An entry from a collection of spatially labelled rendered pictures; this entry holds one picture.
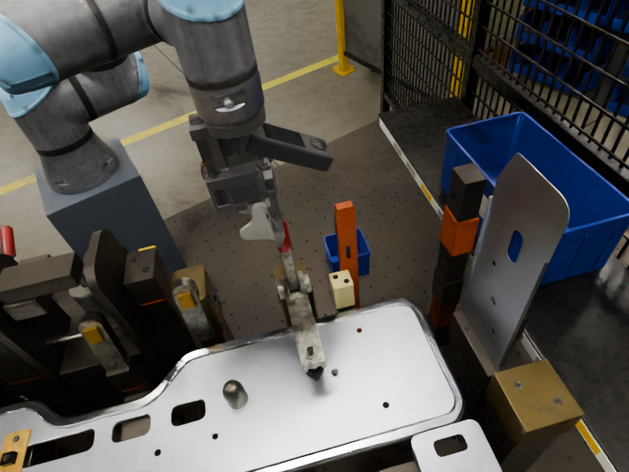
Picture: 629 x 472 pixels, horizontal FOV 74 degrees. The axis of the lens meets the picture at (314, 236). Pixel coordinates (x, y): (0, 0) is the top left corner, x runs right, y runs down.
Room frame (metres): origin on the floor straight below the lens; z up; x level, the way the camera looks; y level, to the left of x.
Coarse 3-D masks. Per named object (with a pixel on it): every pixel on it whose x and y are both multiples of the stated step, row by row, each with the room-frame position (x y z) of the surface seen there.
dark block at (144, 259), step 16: (128, 256) 0.51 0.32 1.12; (144, 256) 0.50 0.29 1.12; (128, 272) 0.47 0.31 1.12; (144, 272) 0.47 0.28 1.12; (160, 272) 0.48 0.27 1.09; (128, 288) 0.45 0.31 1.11; (144, 288) 0.45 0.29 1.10; (160, 288) 0.45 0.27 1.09; (144, 304) 0.45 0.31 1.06; (160, 304) 0.45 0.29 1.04; (160, 320) 0.45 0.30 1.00; (176, 320) 0.45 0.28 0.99; (176, 336) 0.45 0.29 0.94; (176, 352) 0.45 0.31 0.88
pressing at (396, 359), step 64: (320, 320) 0.40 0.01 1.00; (384, 320) 0.38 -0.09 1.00; (192, 384) 0.32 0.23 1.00; (256, 384) 0.30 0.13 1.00; (320, 384) 0.29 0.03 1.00; (384, 384) 0.27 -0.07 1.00; (448, 384) 0.26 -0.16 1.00; (0, 448) 0.26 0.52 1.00; (128, 448) 0.24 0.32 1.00; (192, 448) 0.22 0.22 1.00; (256, 448) 0.21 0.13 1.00; (320, 448) 0.19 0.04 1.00
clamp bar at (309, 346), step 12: (300, 276) 0.44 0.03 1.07; (300, 288) 0.43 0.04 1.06; (288, 300) 0.40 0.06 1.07; (300, 300) 0.40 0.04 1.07; (300, 312) 0.37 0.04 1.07; (312, 312) 0.37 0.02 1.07; (300, 324) 0.35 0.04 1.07; (312, 324) 0.35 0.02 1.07; (300, 336) 0.33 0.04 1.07; (312, 336) 0.33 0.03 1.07; (300, 348) 0.31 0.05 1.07; (312, 348) 0.30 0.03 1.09; (300, 360) 0.29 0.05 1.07; (312, 360) 0.29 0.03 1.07; (324, 360) 0.29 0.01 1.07; (312, 372) 0.29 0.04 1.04
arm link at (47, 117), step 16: (64, 80) 0.81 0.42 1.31; (0, 96) 0.77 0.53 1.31; (16, 96) 0.76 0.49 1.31; (32, 96) 0.76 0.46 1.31; (48, 96) 0.77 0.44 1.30; (64, 96) 0.79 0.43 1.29; (80, 96) 0.80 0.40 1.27; (16, 112) 0.76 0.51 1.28; (32, 112) 0.76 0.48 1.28; (48, 112) 0.76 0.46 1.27; (64, 112) 0.78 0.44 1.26; (80, 112) 0.79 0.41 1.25; (32, 128) 0.76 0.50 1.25; (48, 128) 0.76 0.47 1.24; (64, 128) 0.77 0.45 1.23; (80, 128) 0.79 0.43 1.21; (32, 144) 0.77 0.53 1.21; (48, 144) 0.76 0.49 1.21; (64, 144) 0.76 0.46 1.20
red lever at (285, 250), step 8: (288, 232) 0.44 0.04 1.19; (288, 240) 0.43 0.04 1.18; (280, 248) 0.43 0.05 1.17; (288, 248) 0.43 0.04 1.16; (288, 256) 0.43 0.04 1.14; (288, 264) 0.43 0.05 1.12; (288, 272) 0.43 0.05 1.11; (288, 280) 0.43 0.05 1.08; (296, 280) 0.43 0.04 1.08; (288, 288) 0.43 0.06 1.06; (296, 288) 0.43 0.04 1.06
